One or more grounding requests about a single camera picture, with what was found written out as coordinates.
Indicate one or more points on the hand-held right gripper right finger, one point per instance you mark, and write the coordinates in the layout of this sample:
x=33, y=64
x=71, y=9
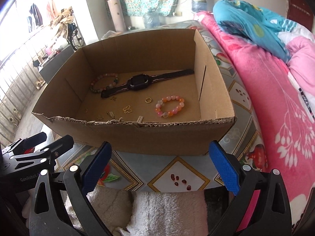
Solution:
x=225, y=167

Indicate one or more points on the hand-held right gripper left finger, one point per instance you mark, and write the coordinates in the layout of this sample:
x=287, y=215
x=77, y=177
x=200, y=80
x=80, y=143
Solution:
x=96, y=167

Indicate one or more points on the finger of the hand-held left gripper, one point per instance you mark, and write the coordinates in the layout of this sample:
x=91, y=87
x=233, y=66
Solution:
x=61, y=145
x=34, y=139

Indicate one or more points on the gold butterfly outline charm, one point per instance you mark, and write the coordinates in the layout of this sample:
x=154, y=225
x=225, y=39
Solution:
x=128, y=110

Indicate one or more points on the silver abacus charm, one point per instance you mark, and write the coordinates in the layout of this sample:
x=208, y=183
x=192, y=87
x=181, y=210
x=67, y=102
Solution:
x=140, y=118

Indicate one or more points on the brown cardboard box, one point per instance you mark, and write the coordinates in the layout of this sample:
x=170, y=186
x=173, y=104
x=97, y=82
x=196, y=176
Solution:
x=160, y=137

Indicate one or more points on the black smart watch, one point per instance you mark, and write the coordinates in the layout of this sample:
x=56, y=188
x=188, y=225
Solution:
x=136, y=83

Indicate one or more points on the fruit print tablecloth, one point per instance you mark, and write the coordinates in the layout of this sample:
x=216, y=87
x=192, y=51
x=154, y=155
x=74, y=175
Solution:
x=172, y=167

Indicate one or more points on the pair of beige shoes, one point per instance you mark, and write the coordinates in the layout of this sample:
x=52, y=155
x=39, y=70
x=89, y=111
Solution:
x=40, y=83

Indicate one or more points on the window railing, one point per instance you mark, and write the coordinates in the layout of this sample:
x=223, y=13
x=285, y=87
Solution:
x=17, y=83

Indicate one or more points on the white fleece clothing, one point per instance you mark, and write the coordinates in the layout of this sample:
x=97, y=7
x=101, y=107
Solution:
x=167, y=211

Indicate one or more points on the dark grey cabinet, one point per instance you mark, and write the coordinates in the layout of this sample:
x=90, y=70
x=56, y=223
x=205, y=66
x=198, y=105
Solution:
x=54, y=66

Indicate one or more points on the pink floral blanket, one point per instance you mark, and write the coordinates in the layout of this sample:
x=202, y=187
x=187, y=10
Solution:
x=265, y=91

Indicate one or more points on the wheelchair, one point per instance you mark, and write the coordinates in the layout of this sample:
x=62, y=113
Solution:
x=76, y=36

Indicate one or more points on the dark hanging garment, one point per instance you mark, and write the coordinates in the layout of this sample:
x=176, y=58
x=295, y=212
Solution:
x=35, y=14

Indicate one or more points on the pile of beige clothes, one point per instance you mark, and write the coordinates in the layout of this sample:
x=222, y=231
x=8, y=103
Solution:
x=62, y=17

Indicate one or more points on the pink hanging garment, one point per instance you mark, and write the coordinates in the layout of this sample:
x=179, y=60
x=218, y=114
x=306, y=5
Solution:
x=51, y=9

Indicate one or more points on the pink white quilt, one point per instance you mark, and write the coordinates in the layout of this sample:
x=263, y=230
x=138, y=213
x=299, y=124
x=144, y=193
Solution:
x=302, y=49

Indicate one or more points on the beige paper roll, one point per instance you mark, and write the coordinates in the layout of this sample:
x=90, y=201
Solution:
x=117, y=14

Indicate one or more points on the blue patterned quilt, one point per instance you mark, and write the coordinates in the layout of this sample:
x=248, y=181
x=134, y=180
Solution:
x=246, y=19

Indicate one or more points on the clear empty water jug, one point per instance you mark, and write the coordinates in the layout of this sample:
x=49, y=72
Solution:
x=150, y=19

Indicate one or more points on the blue water jug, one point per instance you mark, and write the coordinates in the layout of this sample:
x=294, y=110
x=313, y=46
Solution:
x=199, y=2

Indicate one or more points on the dark red door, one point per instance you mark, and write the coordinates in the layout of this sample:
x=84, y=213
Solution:
x=300, y=7

